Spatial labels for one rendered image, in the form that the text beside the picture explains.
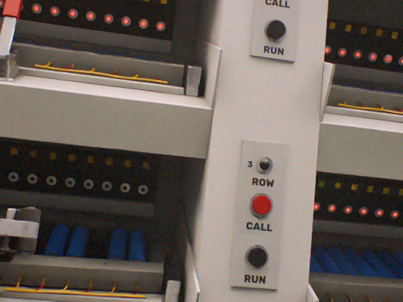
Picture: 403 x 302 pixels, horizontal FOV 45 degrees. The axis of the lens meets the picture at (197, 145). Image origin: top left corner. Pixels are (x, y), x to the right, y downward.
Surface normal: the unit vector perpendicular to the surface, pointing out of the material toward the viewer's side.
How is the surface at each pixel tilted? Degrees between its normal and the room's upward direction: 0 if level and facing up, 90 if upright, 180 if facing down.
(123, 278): 111
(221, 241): 90
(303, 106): 90
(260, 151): 90
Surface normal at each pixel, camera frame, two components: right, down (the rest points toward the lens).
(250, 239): 0.15, -0.09
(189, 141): 0.10, 0.27
